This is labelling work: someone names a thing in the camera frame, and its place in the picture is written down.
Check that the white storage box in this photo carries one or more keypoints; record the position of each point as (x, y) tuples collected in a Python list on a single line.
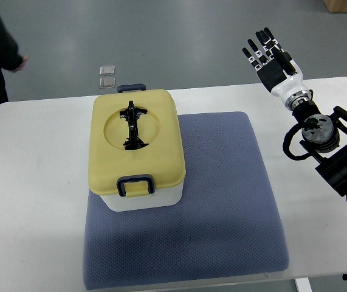
[(160, 198)]

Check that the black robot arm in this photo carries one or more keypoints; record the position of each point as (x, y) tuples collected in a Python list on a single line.
[(323, 137)]

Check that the cardboard box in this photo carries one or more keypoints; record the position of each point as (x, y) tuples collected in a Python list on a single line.
[(336, 6)]

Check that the upper floor socket plate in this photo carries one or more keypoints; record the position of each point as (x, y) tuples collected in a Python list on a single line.
[(107, 70)]

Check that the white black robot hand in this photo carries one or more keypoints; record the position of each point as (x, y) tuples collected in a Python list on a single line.
[(275, 68)]

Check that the blue-grey fabric cushion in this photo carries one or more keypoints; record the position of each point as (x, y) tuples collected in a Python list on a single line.
[(226, 224)]

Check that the yellow box lid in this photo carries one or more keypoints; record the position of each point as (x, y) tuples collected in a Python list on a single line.
[(135, 144)]

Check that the white table leg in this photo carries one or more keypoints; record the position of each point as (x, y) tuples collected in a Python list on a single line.
[(303, 285)]

